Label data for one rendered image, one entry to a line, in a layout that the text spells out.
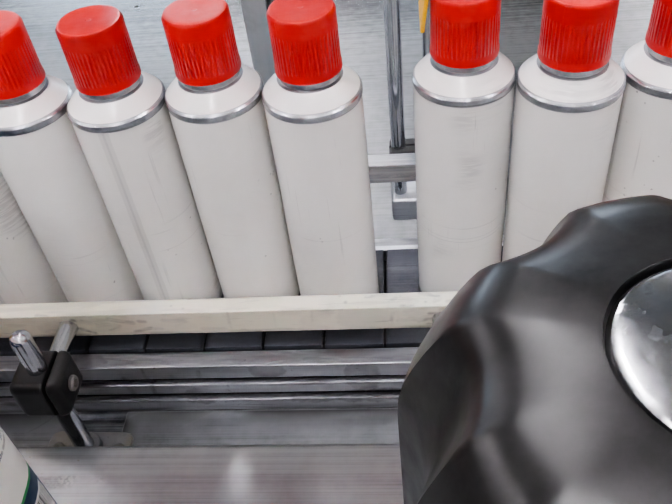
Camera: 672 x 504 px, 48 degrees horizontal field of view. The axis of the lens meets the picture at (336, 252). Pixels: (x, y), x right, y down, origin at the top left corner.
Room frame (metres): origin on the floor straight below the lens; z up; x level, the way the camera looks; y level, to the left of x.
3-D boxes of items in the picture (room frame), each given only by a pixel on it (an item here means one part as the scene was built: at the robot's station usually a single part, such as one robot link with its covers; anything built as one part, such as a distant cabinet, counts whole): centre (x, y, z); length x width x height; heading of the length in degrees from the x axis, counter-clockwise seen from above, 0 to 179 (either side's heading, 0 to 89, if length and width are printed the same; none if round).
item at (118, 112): (0.35, 0.10, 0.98); 0.05 x 0.05 x 0.20
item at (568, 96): (0.31, -0.13, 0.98); 0.05 x 0.05 x 0.20
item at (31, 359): (0.29, 0.17, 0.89); 0.06 x 0.03 x 0.12; 172
